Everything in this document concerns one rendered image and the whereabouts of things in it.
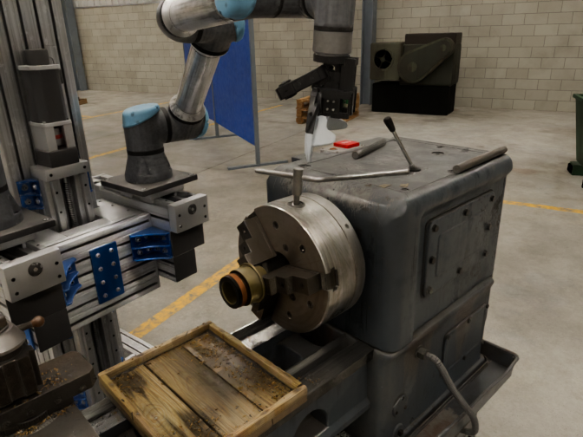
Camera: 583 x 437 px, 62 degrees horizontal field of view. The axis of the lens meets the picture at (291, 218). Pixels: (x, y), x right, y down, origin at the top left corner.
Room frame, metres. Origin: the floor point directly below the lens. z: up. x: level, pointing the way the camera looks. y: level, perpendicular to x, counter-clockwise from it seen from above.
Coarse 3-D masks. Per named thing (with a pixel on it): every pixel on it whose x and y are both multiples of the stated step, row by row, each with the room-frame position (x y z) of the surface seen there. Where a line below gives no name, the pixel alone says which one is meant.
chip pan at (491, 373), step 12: (492, 372) 1.29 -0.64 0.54; (468, 384) 1.24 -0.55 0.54; (480, 384) 1.24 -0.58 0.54; (468, 396) 1.18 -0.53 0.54; (444, 408) 1.13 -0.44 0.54; (456, 408) 1.13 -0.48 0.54; (432, 420) 1.09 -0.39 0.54; (444, 420) 1.09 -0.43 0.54; (420, 432) 1.05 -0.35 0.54; (432, 432) 1.05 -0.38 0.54
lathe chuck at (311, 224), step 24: (264, 216) 1.04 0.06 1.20; (288, 216) 0.98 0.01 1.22; (312, 216) 0.99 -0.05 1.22; (240, 240) 1.11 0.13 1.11; (288, 240) 0.99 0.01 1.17; (312, 240) 0.93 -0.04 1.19; (336, 240) 0.96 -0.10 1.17; (264, 264) 1.05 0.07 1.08; (312, 264) 0.93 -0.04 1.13; (336, 264) 0.92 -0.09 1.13; (336, 288) 0.92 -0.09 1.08; (288, 312) 0.99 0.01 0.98; (312, 312) 0.93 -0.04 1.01; (336, 312) 0.94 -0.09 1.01
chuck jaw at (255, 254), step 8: (248, 216) 1.09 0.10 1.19; (256, 216) 1.06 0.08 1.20; (240, 224) 1.04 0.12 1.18; (248, 224) 1.04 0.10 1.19; (256, 224) 1.05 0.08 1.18; (240, 232) 1.05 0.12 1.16; (248, 232) 1.02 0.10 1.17; (256, 232) 1.03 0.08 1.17; (264, 232) 1.04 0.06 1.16; (248, 240) 1.01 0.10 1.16; (256, 240) 1.02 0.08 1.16; (264, 240) 1.03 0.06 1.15; (240, 248) 1.02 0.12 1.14; (248, 248) 0.99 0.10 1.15; (256, 248) 1.00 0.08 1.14; (264, 248) 1.01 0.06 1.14; (272, 248) 1.02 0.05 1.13; (248, 256) 0.98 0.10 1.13; (256, 256) 0.99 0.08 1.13; (264, 256) 1.00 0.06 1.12; (272, 256) 1.01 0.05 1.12; (256, 264) 0.98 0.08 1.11
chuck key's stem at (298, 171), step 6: (294, 168) 1.02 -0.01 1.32; (300, 168) 1.02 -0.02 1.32; (294, 174) 1.02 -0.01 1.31; (300, 174) 1.01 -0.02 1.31; (294, 180) 1.02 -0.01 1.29; (300, 180) 1.02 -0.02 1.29; (294, 186) 1.02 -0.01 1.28; (300, 186) 1.02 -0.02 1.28; (294, 192) 1.02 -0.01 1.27; (300, 192) 1.02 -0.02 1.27; (294, 198) 1.02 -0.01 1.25; (294, 204) 1.02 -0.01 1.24
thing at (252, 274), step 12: (240, 264) 0.97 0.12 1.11; (228, 276) 0.92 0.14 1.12; (240, 276) 0.92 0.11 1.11; (252, 276) 0.92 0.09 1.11; (228, 288) 0.94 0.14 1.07; (240, 288) 0.89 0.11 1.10; (252, 288) 0.91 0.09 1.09; (264, 288) 0.92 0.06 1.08; (228, 300) 0.92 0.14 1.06; (240, 300) 0.89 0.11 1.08; (252, 300) 0.91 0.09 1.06
